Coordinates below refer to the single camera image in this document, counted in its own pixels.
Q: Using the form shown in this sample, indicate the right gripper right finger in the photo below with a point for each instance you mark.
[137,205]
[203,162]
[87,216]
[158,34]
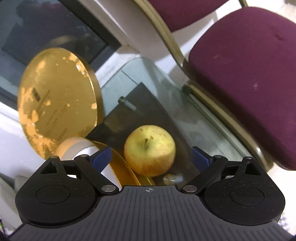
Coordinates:
[239,192]

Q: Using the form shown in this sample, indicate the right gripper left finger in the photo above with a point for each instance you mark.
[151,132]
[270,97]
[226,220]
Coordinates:
[63,192]

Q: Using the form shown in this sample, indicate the gold round box lid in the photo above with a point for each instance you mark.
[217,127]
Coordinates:
[59,97]

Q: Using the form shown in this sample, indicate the yellow-red apple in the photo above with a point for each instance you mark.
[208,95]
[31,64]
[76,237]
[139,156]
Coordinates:
[150,151]

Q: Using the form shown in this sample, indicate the grey sofa cushion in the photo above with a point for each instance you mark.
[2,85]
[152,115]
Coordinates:
[9,213]

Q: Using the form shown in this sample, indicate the gold round gift box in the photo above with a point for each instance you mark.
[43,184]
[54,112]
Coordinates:
[117,171]

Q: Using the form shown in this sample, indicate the maroon upholstered chair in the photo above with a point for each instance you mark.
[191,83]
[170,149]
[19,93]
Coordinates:
[242,68]

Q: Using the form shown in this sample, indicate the black metal table bracket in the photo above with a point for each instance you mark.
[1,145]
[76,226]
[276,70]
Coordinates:
[121,122]

